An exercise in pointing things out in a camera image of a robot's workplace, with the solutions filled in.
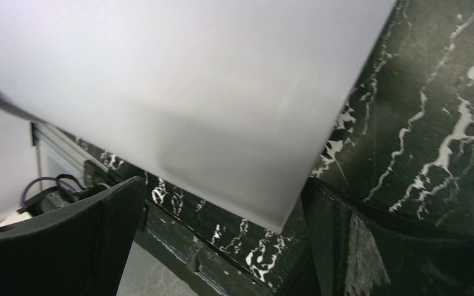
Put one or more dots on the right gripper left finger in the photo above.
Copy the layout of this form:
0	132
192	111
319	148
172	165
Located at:
80	249

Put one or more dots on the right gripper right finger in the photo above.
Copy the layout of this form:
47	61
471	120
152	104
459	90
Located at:
359	249

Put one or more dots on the grey plastic bucket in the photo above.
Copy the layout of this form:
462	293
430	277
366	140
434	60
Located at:
232	101

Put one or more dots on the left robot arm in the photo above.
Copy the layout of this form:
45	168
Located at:
66	190

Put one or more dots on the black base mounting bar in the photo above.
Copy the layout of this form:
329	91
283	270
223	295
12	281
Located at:
230	254

